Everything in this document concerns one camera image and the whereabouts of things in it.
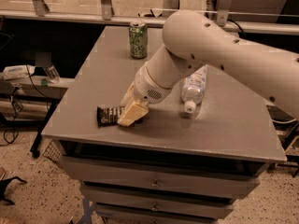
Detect metal window railing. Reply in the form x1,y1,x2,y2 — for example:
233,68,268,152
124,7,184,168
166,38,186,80
0,0,299,35

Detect black rxbar chocolate bar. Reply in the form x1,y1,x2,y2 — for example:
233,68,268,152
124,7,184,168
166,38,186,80
97,106,124,127

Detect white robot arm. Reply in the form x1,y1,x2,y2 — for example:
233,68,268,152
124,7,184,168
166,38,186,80
118,10,299,126

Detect low side table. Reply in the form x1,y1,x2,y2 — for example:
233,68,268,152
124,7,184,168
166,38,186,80
0,76,74,159

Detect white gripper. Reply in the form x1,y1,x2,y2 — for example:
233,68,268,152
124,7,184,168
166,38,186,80
118,63,172,127

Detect small clear glass jar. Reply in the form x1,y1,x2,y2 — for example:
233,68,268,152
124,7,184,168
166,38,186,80
44,65,60,83

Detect green soda can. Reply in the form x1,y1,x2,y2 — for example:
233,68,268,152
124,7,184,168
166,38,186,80
129,21,148,59

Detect white wipes packet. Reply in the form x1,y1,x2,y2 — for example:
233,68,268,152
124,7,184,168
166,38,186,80
2,64,36,80

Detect black object on floor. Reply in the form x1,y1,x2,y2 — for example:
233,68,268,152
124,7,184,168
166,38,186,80
0,175,28,205

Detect grey drawer cabinet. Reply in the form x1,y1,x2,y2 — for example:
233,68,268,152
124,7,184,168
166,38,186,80
44,26,285,224

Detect clear plastic water bottle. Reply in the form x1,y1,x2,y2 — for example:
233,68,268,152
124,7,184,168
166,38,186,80
181,65,207,114

